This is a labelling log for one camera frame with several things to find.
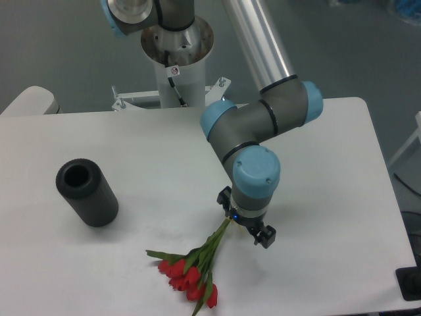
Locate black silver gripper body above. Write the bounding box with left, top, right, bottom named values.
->
left=228, top=205, right=267, bottom=234

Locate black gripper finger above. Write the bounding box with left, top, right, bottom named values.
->
left=216, top=186, right=232, bottom=217
left=252, top=224, right=276, bottom=248

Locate red tulip bouquet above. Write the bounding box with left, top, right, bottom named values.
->
left=145, top=216, right=237, bottom=315

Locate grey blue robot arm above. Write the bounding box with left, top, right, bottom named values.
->
left=101, top=1, right=324, bottom=248

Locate black ribbed cylindrical vase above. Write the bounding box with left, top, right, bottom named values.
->
left=55, top=158, right=119, bottom=227

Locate black device at table edge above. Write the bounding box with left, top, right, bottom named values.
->
left=395, top=267, right=420, bottom=302

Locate white chair back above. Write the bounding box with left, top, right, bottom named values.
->
left=1, top=86, right=62, bottom=118

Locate blue item top right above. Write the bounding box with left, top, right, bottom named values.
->
left=386, top=0, right=420, bottom=26

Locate white pedestal base frame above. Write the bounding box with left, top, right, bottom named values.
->
left=111, top=76, right=232, bottom=111

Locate black pedestal cable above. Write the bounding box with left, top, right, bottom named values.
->
left=163, top=49, right=189, bottom=108

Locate black floor cable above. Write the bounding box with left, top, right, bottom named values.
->
left=393, top=173, right=421, bottom=195

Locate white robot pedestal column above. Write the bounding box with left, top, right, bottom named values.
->
left=141, top=16, right=214, bottom=108

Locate white furniture frame right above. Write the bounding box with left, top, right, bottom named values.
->
left=387, top=112, right=420, bottom=172

